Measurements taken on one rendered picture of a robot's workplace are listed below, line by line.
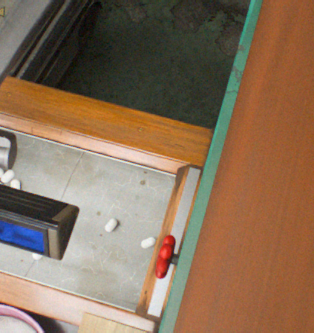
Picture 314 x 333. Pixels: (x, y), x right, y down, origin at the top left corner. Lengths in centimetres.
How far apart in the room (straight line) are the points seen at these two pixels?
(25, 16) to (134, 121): 33
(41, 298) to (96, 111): 41
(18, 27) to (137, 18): 128
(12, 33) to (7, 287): 49
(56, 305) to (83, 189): 25
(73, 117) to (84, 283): 36
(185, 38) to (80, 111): 106
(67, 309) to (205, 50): 135
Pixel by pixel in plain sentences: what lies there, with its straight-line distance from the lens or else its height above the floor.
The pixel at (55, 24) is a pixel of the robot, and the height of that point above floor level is 34.
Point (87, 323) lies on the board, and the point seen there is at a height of 78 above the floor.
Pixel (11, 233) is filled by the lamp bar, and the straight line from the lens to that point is 64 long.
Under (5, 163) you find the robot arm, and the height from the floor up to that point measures 88.
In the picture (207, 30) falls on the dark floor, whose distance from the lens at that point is 203.
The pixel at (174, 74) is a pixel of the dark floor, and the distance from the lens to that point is 191.
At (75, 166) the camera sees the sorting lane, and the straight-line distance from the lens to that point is 100.
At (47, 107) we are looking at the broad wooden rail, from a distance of 104.
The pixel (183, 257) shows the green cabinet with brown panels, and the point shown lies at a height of 127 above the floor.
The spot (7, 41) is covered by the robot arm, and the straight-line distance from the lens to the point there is 83.
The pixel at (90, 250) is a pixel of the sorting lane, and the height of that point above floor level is 74.
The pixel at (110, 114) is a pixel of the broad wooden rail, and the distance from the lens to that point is 100.
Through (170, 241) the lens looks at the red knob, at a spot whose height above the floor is 125.
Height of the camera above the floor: 167
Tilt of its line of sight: 73 degrees down
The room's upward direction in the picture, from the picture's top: 2 degrees counter-clockwise
